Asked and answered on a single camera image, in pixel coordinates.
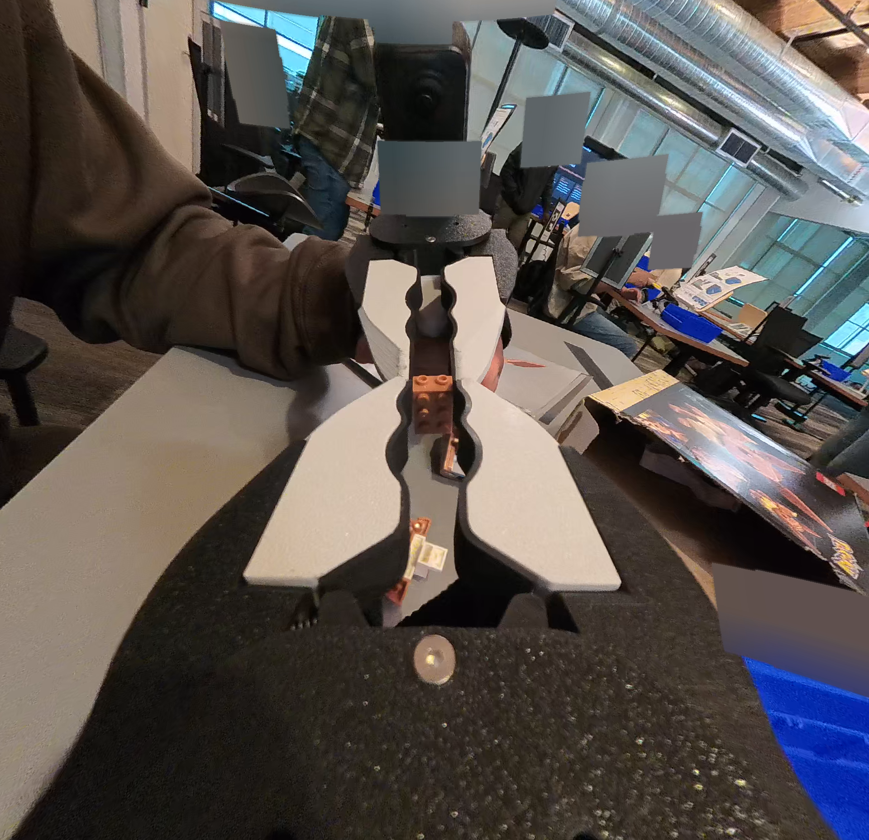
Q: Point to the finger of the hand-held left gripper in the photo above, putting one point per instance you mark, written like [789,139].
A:
[475,311]
[387,311]

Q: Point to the grey desk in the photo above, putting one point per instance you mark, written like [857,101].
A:
[95,514]

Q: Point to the blue plastic bin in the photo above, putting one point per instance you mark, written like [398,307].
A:
[815,745]

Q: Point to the brown two stud brick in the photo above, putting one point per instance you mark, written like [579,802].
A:
[435,399]

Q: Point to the person's left hand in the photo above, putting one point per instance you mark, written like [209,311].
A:
[432,308]

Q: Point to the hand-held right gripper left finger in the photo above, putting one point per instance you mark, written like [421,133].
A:
[333,514]

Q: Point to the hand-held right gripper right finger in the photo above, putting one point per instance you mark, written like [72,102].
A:
[537,514]

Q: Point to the stack of blue bins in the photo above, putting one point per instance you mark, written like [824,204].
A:
[695,322]

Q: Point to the fox print instruction booklet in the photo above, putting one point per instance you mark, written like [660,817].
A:
[557,379]

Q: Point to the silver ventilation duct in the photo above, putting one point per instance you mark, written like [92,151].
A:
[706,40]

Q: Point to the black office chair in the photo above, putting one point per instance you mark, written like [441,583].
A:
[265,189]

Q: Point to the printed cardboard box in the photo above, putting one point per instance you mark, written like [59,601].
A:
[733,460]

